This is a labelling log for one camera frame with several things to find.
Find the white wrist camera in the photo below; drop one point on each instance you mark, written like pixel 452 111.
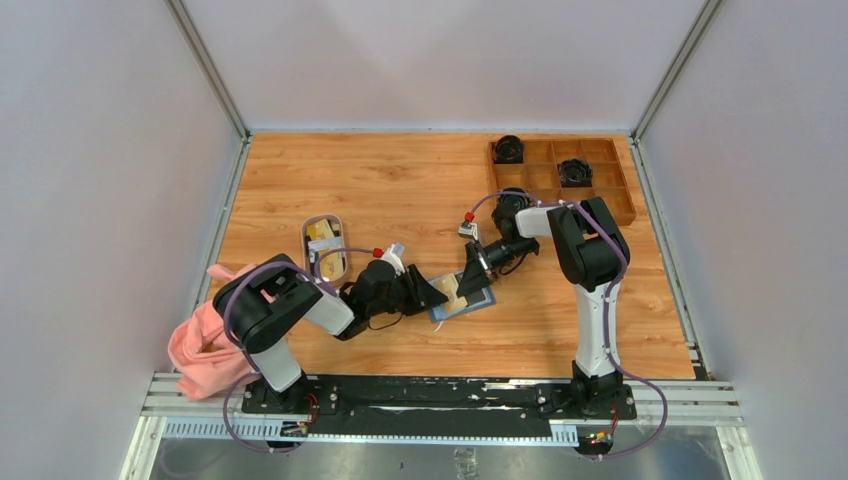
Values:
pixel 469 231
pixel 393 255

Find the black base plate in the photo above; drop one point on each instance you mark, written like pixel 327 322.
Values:
pixel 440 407

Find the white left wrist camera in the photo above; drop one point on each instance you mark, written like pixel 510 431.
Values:
pixel 393 255

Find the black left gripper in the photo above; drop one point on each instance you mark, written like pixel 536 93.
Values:
pixel 427 295

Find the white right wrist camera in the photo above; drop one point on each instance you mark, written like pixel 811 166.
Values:
pixel 469 231

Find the pink cloth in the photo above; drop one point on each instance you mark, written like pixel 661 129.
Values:
pixel 208 361

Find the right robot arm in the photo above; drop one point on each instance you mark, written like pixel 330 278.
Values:
pixel 592 255

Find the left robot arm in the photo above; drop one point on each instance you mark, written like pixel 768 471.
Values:
pixel 260 307

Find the aluminium frame rail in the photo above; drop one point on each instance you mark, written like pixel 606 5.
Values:
pixel 667 404

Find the black rosette middle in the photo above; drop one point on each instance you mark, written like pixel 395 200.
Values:
pixel 575 173

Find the black rosette top left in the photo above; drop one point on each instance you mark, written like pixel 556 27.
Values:
pixel 508 150

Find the blue leather card holder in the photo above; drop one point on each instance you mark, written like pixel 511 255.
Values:
pixel 480 300

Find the black rosette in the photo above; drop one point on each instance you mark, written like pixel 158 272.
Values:
pixel 575 173
pixel 508 150

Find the gold card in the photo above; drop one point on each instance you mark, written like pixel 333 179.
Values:
pixel 448 285
pixel 322 229

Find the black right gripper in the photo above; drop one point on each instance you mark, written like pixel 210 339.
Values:
pixel 475 277

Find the wooden compartment tray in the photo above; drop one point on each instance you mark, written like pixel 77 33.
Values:
pixel 538 175

